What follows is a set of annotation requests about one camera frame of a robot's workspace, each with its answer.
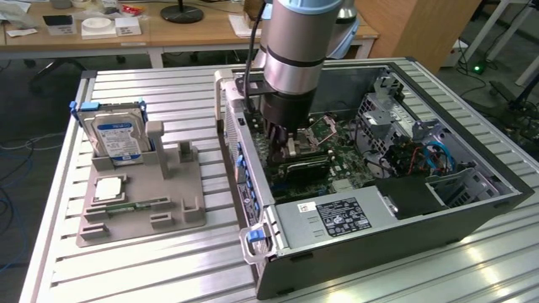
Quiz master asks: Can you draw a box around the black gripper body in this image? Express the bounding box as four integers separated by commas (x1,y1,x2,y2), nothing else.
259,90,317,132

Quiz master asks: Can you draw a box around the green graphics card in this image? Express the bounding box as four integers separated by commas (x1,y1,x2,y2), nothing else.
269,155,333,186

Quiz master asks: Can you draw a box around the CPU socket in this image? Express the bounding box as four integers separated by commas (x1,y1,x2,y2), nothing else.
294,129,329,156

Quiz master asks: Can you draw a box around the silver socket cover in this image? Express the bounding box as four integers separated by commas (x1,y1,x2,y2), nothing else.
309,114,339,140

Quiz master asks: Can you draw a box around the green motherboard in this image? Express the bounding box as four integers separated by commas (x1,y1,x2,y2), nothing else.
250,107,383,205

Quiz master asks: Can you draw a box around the silver chipset heatsink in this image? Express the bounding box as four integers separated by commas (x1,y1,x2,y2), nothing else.
331,180,358,193

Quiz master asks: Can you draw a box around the silver disk bay cage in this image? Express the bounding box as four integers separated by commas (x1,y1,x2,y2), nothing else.
355,92,421,160

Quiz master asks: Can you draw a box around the grey power supply unit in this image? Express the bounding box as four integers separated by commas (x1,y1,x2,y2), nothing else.
265,185,401,252

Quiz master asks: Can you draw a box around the white paper stack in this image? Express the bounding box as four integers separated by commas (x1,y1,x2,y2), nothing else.
229,14,263,39

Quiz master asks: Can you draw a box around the grey parts rack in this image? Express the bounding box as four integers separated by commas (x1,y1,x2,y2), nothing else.
75,121,209,249

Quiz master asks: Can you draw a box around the brown cardboard box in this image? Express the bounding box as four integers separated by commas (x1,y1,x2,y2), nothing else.
243,0,271,21

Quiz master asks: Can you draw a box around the black plastic shroud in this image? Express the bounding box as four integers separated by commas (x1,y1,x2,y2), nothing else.
377,174,450,221

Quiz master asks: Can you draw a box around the hard disk with blue caddy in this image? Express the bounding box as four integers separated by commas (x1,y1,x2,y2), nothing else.
69,98,154,167

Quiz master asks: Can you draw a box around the black round lamp base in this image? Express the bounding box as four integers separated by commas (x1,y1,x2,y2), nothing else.
159,0,207,23

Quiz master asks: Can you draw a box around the black and silver PC case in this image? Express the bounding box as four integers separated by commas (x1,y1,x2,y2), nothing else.
214,61,537,301

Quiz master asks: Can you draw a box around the wooden cabinet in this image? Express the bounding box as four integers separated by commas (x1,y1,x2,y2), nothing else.
369,0,485,74

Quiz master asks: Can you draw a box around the green RAM stick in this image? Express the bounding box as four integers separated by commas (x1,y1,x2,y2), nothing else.
102,199,166,215

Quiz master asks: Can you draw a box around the silver CPU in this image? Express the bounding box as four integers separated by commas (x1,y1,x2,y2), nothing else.
93,177,127,202

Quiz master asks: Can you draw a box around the plain white box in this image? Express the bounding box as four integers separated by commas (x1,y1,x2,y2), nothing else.
114,17,143,37

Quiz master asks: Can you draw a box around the white box with round dish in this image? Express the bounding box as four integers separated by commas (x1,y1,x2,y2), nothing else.
81,17,119,41

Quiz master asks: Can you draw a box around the wooden desk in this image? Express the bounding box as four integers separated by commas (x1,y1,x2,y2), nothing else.
0,0,381,69

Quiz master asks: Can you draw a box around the dark small object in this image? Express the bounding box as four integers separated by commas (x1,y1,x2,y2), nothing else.
99,0,123,15

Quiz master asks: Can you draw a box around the black office chair base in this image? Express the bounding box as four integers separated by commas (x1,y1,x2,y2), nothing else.
23,53,127,94

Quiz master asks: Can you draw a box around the black topped white box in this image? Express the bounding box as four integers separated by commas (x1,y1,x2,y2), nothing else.
42,15,79,37

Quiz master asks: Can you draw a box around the clear plastic bag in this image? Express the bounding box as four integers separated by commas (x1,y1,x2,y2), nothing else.
0,0,35,25

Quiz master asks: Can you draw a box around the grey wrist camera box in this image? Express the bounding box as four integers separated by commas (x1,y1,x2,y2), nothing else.
234,77,254,95

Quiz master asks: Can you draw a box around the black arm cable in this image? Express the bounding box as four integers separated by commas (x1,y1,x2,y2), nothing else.
246,0,275,114

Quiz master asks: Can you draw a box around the blue disk wire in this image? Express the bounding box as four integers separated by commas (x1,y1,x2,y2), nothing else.
425,142,457,174

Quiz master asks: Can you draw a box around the grey disk bay bracket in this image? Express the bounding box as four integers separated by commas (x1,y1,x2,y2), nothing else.
425,167,505,209

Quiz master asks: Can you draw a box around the white desk frame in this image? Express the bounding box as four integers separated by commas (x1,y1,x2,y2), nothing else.
461,0,539,86

